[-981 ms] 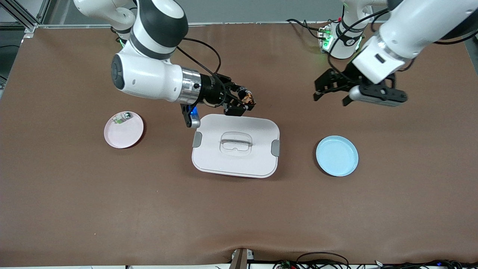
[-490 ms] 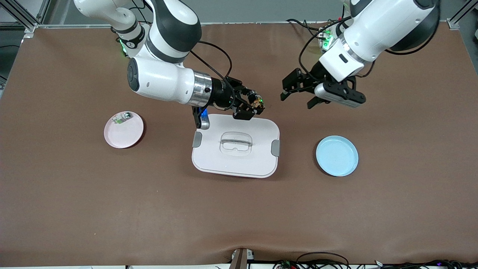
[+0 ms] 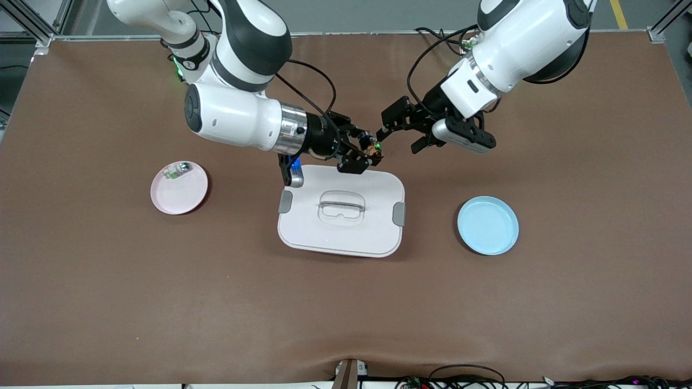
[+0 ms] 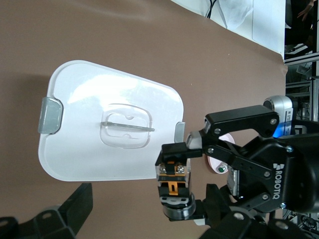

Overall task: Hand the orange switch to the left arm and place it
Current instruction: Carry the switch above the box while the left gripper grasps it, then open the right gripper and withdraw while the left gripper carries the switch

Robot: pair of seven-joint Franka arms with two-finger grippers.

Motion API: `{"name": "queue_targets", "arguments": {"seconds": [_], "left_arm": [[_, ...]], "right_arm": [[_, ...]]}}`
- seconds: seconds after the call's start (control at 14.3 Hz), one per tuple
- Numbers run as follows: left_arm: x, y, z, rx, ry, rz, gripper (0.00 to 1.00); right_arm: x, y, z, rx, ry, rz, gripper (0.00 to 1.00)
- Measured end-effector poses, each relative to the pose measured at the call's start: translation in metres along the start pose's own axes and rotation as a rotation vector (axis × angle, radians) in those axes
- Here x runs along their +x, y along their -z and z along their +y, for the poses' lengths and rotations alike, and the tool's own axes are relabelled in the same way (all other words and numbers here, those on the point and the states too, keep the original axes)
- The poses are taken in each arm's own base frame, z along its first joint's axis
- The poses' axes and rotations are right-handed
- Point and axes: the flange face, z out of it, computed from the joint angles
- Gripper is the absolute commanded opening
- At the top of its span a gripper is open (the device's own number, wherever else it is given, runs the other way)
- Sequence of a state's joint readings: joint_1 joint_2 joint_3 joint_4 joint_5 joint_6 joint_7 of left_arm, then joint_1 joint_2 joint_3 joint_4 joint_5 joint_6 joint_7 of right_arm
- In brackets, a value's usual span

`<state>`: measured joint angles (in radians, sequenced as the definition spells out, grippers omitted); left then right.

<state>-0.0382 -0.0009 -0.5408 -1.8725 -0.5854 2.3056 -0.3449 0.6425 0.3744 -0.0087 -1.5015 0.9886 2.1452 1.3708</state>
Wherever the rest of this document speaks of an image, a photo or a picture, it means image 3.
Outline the black cable bundle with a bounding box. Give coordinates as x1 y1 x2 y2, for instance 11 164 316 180
541 375 692 389

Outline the orange and black switch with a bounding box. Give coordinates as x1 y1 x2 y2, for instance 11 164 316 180
361 135 384 163

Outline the light blue round plate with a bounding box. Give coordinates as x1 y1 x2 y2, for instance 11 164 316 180
457 196 520 256

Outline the black looped cable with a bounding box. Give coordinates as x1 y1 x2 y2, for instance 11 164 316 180
429 364 507 389

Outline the aluminium frame profile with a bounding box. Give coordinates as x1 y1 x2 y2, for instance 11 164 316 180
0 0 74 55
646 0 692 44

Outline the clear box lid handle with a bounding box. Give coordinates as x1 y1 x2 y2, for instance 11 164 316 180
318 190 367 225

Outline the pink round plate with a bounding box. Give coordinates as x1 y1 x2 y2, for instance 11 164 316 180
150 160 209 216

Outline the white lidded storage box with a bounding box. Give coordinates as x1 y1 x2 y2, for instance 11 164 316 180
277 165 406 258

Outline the brown table mat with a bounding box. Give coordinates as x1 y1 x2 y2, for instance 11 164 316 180
0 31 692 387

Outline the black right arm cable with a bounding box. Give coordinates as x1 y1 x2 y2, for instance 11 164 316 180
270 58 342 163

